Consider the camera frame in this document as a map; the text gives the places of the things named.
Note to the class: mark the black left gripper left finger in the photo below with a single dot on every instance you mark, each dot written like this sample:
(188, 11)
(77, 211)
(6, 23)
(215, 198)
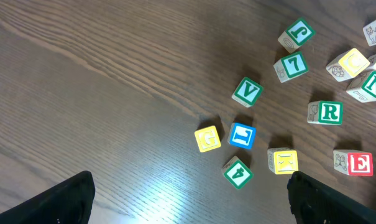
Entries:
(69, 202)

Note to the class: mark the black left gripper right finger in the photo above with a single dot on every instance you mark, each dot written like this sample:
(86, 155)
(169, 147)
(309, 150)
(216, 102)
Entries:
(311, 201)

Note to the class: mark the yellow K wooden block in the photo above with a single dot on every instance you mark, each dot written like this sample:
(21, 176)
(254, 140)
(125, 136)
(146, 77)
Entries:
(282, 160)

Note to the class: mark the red E wooden block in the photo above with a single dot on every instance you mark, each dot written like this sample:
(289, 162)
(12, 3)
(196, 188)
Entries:
(353, 162)

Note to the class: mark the green 4 wooden block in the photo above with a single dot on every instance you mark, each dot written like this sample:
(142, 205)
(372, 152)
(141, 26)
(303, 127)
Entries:
(236, 172)

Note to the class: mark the green R wooden block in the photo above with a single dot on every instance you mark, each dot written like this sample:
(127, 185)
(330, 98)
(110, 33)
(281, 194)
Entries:
(325, 112)

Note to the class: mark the blue L wooden block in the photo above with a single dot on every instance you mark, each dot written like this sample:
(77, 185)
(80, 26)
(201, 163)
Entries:
(242, 136)

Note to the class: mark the yellow G wooden block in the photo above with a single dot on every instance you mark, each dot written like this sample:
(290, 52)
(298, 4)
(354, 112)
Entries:
(207, 139)

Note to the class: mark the green V wooden block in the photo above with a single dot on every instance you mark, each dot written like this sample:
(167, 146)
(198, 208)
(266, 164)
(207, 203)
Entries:
(247, 92)

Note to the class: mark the green N wooden block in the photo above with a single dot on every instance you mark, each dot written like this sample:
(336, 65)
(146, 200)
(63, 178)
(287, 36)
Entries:
(363, 87)

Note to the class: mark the green 7 wooden block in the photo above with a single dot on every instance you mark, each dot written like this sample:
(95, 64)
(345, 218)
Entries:
(290, 67)

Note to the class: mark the yellow C wooden block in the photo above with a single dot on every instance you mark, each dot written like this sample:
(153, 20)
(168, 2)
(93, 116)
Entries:
(348, 65)

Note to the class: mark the green J wooden block left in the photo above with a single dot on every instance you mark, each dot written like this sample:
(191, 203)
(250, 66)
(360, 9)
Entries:
(296, 35)

